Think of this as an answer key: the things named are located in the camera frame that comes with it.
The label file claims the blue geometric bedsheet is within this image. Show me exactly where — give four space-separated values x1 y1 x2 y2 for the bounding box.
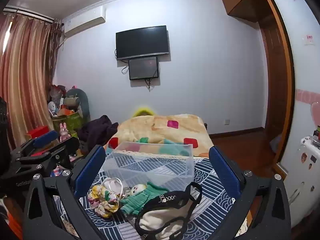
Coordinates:
54 152 250 240

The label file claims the green knitted doll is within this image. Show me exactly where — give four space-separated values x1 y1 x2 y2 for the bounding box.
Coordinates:
119 181 168 215

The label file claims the red box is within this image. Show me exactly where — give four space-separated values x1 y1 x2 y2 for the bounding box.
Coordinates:
26 126 50 140

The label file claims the orange cloth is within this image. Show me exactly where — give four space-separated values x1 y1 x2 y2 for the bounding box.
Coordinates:
0 197 23 240

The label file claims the yellow padded arch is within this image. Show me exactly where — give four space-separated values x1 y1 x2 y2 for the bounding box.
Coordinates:
132 106 155 118

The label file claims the dark purple cloth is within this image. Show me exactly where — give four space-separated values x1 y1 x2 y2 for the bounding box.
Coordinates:
78 115 119 153

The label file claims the striped orange curtain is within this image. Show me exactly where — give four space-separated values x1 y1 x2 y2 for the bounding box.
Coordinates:
0 12 63 150

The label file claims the clear plastic storage box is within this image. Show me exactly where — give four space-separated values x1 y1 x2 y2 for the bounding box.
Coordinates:
101 141 195 189

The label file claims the white air conditioner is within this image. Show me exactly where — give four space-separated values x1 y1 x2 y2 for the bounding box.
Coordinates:
64 6 107 37

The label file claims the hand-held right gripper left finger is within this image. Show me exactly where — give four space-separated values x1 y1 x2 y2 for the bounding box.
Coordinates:
22 144 107 240

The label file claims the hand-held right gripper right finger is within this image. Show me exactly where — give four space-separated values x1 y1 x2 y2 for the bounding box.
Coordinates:
209 145 292 240

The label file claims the yellow floral scrunchie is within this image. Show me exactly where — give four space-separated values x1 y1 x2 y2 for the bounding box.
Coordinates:
87 185 120 218

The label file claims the grey cloth bag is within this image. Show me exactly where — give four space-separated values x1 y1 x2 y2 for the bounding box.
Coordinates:
270 134 283 153

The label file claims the black wall television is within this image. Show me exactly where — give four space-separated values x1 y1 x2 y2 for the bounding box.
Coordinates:
115 25 167 60

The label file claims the white case with stickers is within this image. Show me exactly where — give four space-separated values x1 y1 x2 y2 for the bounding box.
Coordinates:
284 134 320 228

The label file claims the white curtain rail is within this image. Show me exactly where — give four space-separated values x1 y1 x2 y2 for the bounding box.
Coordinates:
2 6 55 22

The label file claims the small black wall monitor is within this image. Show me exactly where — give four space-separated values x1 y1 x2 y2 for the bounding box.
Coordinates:
128 57 159 81

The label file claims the pink bunny toy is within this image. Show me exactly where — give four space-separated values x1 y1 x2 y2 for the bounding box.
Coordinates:
59 122 70 142

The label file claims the green cardboard box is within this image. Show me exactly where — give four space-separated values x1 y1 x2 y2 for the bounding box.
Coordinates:
52 111 84 133

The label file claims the white sliding wardrobe door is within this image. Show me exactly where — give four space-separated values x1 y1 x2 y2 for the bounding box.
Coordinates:
260 0 320 228

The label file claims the clear plastic bag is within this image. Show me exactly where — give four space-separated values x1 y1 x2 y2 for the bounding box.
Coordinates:
49 84 67 105

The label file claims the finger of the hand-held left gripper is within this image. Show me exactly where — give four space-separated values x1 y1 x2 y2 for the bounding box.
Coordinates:
10 130 59 158
17 137 80 175

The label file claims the wooden door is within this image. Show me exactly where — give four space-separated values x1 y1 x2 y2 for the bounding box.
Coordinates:
260 21 288 137

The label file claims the white cloth with black trim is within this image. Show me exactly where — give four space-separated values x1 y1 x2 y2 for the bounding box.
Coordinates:
134 182 203 240

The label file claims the orange patterned blanket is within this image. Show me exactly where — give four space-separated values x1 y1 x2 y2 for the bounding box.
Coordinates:
105 114 214 158

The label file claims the grey plush toy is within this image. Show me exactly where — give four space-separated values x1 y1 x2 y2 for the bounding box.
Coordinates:
64 87 90 120

